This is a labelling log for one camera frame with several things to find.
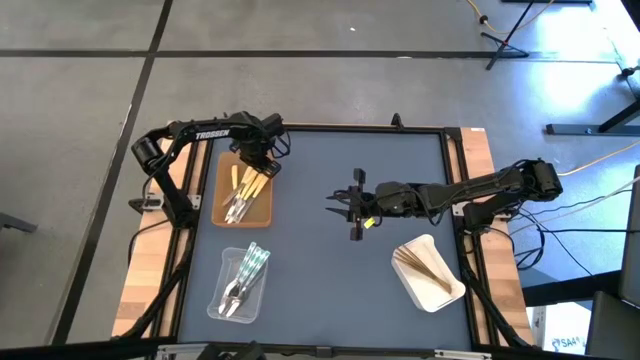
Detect gold fork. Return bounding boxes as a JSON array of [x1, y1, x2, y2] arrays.
[[393, 249, 441, 286]]

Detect yellow floor cable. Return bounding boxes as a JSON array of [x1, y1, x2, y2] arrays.
[[464, 0, 556, 36]]

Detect black desk base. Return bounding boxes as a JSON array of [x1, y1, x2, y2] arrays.
[[544, 97, 640, 136]]

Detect teal-patterned handle fork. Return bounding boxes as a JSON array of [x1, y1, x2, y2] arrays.
[[222, 249, 269, 319]]

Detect white plastic bin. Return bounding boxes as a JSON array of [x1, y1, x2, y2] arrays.
[[390, 233, 467, 314]]

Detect white printed box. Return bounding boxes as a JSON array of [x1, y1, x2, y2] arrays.
[[532, 304, 591, 356]]

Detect white power cable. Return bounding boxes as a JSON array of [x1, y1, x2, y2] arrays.
[[558, 139, 640, 177], [509, 177, 640, 235]]

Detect yellow-handled steel fork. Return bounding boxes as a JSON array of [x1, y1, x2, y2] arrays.
[[224, 172, 260, 224]]

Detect dark blurred object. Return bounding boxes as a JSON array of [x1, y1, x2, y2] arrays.
[[196, 341, 267, 360]]

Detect teal-patterned handle knife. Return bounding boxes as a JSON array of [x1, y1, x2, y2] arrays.
[[237, 248, 272, 301]]

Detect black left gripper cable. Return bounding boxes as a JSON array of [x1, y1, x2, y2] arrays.
[[272, 127, 293, 160]]

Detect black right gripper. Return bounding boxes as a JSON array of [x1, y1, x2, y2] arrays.
[[324, 167, 432, 243]]

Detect gold utensil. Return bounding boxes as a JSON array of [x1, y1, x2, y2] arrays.
[[394, 252, 454, 294]]

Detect black desk leg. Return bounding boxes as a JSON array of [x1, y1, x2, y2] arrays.
[[522, 269, 624, 307]]

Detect black table frame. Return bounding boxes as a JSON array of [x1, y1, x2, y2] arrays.
[[112, 112, 534, 360]]

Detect gold knife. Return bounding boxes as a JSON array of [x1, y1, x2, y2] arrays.
[[394, 248, 436, 279]]

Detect black tripod stand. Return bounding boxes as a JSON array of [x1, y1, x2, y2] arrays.
[[479, 0, 536, 71]]

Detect black floor cables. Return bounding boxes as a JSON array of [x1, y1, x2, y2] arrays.
[[509, 194, 640, 276]]

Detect clear plastic bin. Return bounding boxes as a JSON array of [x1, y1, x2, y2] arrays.
[[206, 246, 271, 325]]

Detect blue-grey table mat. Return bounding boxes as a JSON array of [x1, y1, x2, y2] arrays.
[[177, 128, 474, 351]]

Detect gold spoon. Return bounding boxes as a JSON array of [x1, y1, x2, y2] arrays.
[[394, 254, 451, 291]]

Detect dark grey chair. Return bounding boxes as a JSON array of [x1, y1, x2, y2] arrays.
[[584, 164, 640, 360]]

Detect orange plastic bin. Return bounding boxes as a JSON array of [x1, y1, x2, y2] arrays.
[[210, 151, 275, 230]]

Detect grey floor object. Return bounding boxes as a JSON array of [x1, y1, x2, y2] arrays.
[[0, 212, 39, 234]]

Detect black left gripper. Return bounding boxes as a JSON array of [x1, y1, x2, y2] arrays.
[[228, 110, 293, 180]]

